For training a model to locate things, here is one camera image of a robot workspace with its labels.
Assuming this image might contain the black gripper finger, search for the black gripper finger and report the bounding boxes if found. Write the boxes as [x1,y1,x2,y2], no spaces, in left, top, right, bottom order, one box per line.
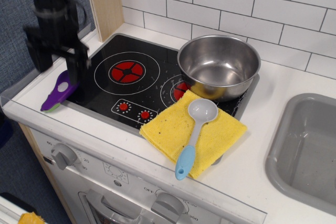
[28,42,53,72]
[66,55,88,84]

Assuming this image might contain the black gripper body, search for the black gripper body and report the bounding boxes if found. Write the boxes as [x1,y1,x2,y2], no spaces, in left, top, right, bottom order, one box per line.
[23,11,88,59]

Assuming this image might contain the purple toy eggplant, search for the purple toy eggplant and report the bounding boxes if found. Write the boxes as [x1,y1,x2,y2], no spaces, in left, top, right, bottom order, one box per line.
[40,70,79,112]

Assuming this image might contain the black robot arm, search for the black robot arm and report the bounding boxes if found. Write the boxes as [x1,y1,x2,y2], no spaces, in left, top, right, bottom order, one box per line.
[23,0,90,84]

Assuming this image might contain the black toy stove top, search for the black toy stove top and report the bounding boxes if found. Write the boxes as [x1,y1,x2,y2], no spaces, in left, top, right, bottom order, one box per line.
[64,34,259,134]

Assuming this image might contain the grey left oven knob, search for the grey left oven knob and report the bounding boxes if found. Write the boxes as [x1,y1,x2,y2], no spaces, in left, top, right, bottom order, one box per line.
[51,143,77,170]

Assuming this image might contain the grey oven knob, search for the grey oven knob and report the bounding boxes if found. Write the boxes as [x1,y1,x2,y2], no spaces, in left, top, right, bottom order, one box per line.
[151,193,185,223]
[51,143,77,170]

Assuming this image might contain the yellow cloth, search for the yellow cloth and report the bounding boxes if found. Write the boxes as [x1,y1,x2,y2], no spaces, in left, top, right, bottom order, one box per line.
[140,90,247,178]

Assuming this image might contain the white toy oven front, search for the white toy oven front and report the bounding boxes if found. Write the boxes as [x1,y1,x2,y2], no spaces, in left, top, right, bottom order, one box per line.
[28,127,237,224]

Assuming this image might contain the stainless steel pot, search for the stainless steel pot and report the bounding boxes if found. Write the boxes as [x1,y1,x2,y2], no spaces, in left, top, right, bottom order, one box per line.
[177,35,261,102]

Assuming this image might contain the yellow object bottom left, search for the yellow object bottom left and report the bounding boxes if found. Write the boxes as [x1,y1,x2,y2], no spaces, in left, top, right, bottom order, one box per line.
[18,212,45,224]

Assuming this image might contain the grey right oven knob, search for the grey right oven knob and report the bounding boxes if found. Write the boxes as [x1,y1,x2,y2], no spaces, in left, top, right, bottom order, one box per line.
[151,193,185,223]

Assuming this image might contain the grey sink basin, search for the grey sink basin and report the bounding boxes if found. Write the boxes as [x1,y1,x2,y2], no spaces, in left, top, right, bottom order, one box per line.
[265,93,335,215]

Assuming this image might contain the wooden post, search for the wooden post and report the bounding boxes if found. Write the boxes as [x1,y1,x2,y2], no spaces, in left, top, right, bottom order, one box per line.
[89,0,124,42]

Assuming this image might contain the grey spoon blue handle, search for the grey spoon blue handle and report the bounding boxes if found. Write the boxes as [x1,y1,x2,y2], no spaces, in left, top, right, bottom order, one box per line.
[175,99,218,180]

